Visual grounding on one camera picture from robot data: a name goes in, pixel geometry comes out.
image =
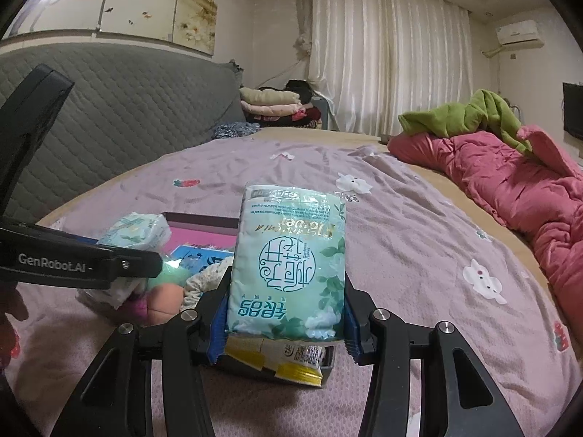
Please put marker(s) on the grey quilted headboard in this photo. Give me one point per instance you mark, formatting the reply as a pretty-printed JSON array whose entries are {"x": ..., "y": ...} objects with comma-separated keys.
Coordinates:
[{"x": 129, "y": 106}]

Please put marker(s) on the pink patterned bedsheet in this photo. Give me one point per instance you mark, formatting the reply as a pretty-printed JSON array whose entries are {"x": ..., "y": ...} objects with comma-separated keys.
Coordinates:
[{"x": 406, "y": 245}]

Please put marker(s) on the dark floral cloth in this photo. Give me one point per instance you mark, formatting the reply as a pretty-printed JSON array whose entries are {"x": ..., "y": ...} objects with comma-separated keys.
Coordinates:
[{"x": 235, "y": 130}]

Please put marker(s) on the peach makeup sponge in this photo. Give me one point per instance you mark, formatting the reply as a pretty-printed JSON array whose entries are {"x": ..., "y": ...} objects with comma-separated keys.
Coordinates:
[{"x": 164, "y": 301}]

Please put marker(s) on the white air conditioner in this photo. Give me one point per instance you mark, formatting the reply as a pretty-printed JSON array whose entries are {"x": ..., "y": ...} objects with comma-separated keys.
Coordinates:
[{"x": 523, "y": 34}]

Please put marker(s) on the white yellow sachet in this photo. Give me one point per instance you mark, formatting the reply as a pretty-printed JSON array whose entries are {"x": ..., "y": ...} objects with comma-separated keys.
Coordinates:
[{"x": 300, "y": 363}]

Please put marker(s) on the green makeup sponge in wrapper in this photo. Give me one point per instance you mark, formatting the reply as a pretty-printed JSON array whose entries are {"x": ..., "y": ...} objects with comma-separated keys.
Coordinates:
[{"x": 172, "y": 273}]

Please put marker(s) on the green blanket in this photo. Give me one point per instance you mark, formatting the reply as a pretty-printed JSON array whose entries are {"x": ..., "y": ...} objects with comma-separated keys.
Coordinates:
[{"x": 485, "y": 110}]

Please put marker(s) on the shallow dark cardboard box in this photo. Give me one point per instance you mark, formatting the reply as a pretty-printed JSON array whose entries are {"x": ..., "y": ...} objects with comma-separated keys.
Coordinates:
[{"x": 205, "y": 223}]

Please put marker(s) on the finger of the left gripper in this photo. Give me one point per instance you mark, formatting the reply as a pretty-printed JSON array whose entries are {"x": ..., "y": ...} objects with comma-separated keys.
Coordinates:
[{"x": 125, "y": 262}]

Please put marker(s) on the floral wall painting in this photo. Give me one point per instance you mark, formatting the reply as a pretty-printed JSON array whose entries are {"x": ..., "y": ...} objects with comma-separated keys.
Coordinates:
[{"x": 189, "y": 23}]

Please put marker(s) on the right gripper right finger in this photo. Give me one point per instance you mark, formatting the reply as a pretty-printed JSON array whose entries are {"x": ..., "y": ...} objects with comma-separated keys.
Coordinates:
[{"x": 458, "y": 395}]

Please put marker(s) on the red pink quilt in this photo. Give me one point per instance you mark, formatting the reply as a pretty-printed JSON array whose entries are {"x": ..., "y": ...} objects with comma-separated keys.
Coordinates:
[{"x": 538, "y": 195}]

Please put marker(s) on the pink children's book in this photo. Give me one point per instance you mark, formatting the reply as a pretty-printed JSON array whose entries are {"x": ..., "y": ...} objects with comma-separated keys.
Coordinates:
[{"x": 197, "y": 250}]

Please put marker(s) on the teddy bear purple dress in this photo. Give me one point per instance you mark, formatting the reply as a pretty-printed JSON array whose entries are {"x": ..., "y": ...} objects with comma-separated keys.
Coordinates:
[{"x": 135, "y": 309}]

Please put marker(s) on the white floral scrunchie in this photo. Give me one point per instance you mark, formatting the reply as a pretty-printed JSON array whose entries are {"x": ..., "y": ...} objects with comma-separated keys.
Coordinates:
[{"x": 204, "y": 281}]

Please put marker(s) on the stack of folded clothes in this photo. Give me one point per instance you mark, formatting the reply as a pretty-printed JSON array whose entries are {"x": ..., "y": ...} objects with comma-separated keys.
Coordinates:
[{"x": 296, "y": 105}]

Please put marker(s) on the black wall television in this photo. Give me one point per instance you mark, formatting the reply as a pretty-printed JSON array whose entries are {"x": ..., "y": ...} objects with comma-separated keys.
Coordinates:
[{"x": 573, "y": 109}]

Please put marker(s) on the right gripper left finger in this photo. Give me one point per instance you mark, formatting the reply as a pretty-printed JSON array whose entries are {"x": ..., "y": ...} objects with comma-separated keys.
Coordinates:
[{"x": 113, "y": 397}]

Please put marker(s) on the white curtain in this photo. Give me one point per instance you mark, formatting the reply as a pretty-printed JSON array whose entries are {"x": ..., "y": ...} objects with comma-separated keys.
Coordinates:
[{"x": 373, "y": 60}]

